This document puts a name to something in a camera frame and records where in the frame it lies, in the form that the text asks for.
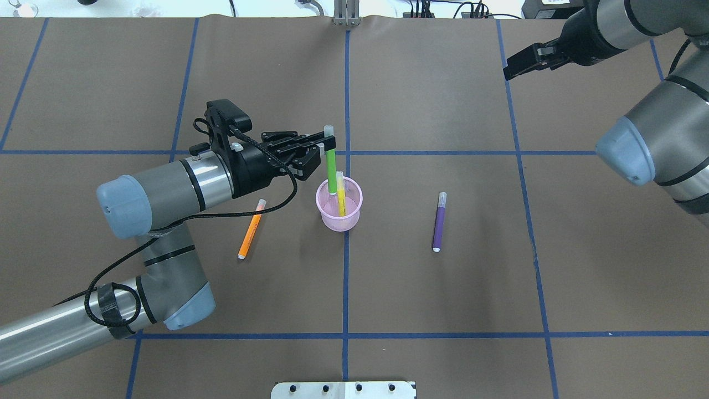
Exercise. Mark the purple marker pen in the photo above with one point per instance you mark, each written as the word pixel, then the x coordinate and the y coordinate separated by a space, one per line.
pixel 439 222

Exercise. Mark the yellow marker pen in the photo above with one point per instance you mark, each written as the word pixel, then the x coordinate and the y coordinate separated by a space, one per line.
pixel 341 193

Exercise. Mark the aluminium frame post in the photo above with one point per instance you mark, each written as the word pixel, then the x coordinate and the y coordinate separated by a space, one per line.
pixel 346 13

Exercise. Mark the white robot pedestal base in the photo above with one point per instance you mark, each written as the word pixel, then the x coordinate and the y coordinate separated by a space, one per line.
pixel 345 389

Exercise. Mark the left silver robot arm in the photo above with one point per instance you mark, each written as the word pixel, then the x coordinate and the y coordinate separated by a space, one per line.
pixel 161 279

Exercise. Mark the orange marker pen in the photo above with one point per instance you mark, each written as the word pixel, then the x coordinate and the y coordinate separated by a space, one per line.
pixel 251 231

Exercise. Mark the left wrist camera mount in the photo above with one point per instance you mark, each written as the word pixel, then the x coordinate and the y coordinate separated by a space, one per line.
pixel 221 120

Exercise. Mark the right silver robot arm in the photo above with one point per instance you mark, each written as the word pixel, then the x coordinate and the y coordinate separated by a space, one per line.
pixel 663 138

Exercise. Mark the green marker pen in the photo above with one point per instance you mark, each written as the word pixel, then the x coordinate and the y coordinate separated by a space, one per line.
pixel 329 132

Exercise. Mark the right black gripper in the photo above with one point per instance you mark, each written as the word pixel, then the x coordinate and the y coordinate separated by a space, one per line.
pixel 582 40

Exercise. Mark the pink mesh pen holder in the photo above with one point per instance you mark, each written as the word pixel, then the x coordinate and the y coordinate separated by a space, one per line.
pixel 329 206

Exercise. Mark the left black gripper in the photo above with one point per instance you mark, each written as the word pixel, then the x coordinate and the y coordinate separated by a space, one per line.
pixel 250 168

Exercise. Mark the black box white label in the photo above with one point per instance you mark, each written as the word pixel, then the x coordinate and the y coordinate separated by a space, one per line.
pixel 560 10

